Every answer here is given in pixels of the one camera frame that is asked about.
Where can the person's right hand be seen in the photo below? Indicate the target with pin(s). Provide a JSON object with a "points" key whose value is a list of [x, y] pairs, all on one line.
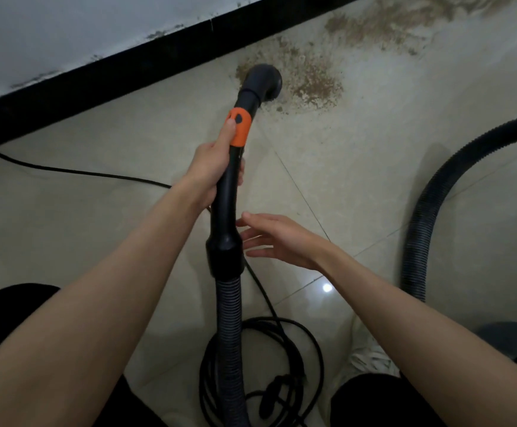
{"points": [[285, 242]]}

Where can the person's left hand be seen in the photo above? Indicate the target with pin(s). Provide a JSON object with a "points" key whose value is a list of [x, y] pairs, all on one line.
{"points": [[209, 168]]}

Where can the brown dirt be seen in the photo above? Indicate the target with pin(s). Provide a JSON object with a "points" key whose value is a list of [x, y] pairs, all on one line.
{"points": [[312, 80]]}

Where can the grey vacuum cleaner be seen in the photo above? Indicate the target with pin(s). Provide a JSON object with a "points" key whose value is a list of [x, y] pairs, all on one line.
{"points": [[516, 344]]}

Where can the person's right forearm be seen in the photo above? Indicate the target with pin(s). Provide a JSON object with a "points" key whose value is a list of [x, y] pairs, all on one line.
{"points": [[427, 346]]}

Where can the person's left forearm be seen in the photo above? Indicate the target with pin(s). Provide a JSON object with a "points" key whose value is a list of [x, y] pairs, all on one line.
{"points": [[76, 320]]}

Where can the person's right shoe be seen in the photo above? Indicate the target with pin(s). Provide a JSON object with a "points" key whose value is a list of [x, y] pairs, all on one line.
{"points": [[369, 351]]}

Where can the black baseboard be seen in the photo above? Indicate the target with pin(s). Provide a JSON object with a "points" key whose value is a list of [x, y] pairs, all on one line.
{"points": [[129, 66]]}

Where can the black trousers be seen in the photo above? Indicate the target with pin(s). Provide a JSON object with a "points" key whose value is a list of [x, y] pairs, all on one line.
{"points": [[374, 400]]}

